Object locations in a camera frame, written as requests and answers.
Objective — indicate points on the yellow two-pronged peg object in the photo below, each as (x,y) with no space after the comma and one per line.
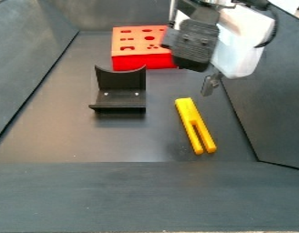
(195,126)

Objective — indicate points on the red block with shaped holes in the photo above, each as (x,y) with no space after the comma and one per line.
(136,48)

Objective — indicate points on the black curved fixture stand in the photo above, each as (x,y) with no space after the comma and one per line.
(122,89)

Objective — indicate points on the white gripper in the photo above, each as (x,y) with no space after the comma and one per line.
(246,31)

